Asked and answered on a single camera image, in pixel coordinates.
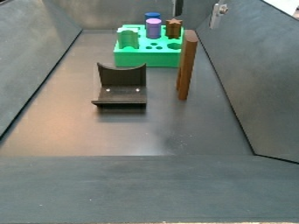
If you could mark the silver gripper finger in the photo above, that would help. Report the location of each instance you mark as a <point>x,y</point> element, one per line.
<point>177,7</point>
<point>219,11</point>

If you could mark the brown square-circle forked object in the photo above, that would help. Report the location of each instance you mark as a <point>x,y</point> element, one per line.
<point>187,58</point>

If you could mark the black curved fixture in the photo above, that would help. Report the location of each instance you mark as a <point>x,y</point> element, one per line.
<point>122,85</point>

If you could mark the brown star block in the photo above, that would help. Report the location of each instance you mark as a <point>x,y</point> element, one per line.
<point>174,28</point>

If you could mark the blue cylinder block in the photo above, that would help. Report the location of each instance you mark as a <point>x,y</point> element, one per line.
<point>153,15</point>

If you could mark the purple cylinder block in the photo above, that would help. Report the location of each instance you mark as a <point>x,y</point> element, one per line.
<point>154,28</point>

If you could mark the green shape sorter base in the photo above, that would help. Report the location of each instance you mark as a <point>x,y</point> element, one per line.
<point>155,52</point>

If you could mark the green arch block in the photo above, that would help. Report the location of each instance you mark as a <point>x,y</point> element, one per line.
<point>127,37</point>

